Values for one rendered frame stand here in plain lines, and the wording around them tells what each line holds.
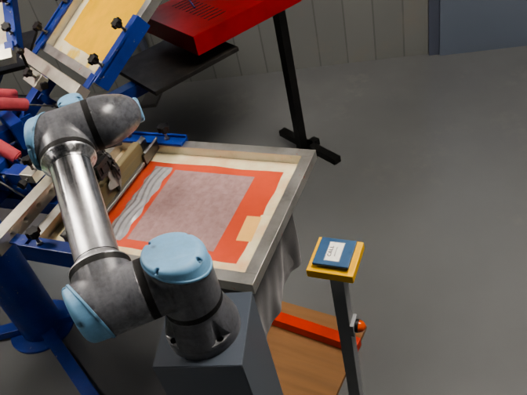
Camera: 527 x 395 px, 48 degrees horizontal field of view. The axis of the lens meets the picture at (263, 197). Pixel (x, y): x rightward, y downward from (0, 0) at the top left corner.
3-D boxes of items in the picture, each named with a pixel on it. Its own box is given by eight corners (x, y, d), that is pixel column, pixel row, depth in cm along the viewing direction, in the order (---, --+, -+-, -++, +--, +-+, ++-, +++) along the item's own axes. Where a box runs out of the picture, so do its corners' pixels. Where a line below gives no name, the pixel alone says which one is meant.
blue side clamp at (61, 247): (113, 261, 177) (104, 245, 173) (104, 273, 174) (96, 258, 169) (35, 248, 188) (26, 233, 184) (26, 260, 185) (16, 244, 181)
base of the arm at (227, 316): (235, 359, 112) (223, 327, 106) (160, 360, 115) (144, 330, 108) (245, 296, 123) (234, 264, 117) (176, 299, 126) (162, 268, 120)
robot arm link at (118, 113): (134, 80, 124) (133, 89, 172) (83, 97, 123) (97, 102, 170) (154, 132, 127) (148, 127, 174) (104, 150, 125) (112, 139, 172)
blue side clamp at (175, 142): (191, 150, 215) (186, 134, 210) (185, 158, 211) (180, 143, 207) (122, 144, 226) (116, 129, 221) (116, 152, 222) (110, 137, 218)
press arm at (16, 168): (58, 178, 207) (52, 167, 204) (49, 189, 203) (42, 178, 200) (20, 174, 214) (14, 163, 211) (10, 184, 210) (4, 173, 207)
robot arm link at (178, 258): (230, 306, 109) (212, 256, 100) (161, 335, 107) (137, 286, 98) (212, 264, 118) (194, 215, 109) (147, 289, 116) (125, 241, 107)
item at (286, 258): (304, 259, 221) (286, 169, 194) (263, 360, 191) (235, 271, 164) (296, 257, 222) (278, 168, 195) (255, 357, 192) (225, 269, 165)
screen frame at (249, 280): (317, 158, 195) (315, 149, 192) (255, 294, 156) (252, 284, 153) (119, 143, 224) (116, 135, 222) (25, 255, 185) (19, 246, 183)
